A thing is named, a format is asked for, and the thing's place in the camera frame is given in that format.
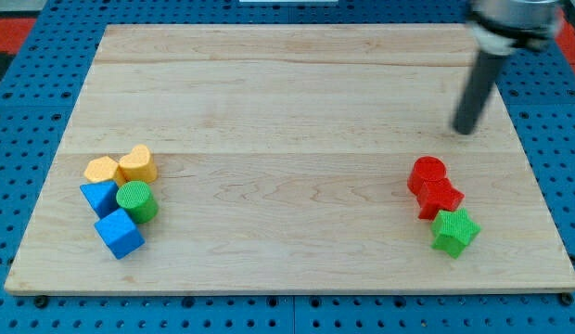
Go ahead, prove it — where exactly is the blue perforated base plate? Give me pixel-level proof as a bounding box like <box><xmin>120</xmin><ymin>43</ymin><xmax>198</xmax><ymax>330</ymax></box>
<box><xmin>0</xmin><ymin>1</ymin><xmax>575</xmax><ymax>333</ymax></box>

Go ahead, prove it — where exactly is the green star block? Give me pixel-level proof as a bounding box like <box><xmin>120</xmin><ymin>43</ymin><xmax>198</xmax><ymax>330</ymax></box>
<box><xmin>430</xmin><ymin>208</ymin><xmax>481</xmax><ymax>259</ymax></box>

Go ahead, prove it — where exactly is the yellow hexagon block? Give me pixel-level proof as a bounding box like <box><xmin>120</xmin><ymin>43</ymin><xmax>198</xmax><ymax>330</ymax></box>
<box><xmin>83</xmin><ymin>156</ymin><xmax>126</xmax><ymax>186</ymax></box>

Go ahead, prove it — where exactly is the red star block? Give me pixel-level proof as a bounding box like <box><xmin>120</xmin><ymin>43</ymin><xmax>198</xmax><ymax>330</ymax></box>
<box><xmin>416</xmin><ymin>178</ymin><xmax>465</xmax><ymax>220</ymax></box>

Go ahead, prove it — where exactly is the green cylinder block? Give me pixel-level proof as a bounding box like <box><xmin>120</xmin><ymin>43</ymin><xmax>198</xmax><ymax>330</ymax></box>
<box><xmin>116</xmin><ymin>181</ymin><xmax>159</xmax><ymax>225</ymax></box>

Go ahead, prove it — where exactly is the blue cube block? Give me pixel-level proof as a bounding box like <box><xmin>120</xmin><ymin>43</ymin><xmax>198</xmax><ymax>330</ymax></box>
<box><xmin>94</xmin><ymin>209</ymin><xmax>145</xmax><ymax>260</ymax></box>

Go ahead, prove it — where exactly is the red cylinder block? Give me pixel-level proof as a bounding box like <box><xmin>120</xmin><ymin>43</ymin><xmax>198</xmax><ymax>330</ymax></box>
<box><xmin>407</xmin><ymin>156</ymin><xmax>447</xmax><ymax>195</ymax></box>

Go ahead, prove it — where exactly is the yellow heart block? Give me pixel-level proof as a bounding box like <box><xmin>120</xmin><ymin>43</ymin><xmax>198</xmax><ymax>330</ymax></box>
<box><xmin>119</xmin><ymin>144</ymin><xmax>158</xmax><ymax>183</ymax></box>

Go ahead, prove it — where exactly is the blue triangle block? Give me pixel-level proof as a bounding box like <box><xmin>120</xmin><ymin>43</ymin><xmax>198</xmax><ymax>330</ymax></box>
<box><xmin>80</xmin><ymin>181</ymin><xmax>119</xmax><ymax>218</ymax></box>

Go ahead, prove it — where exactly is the wooden board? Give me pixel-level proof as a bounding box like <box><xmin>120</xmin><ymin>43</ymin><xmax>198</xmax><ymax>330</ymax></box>
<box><xmin>5</xmin><ymin>24</ymin><xmax>575</xmax><ymax>296</ymax></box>

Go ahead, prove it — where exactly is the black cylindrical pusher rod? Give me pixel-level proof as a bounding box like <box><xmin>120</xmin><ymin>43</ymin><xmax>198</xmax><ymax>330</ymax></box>
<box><xmin>452</xmin><ymin>50</ymin><xmax>507</xmax><ymax>135</ymax></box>

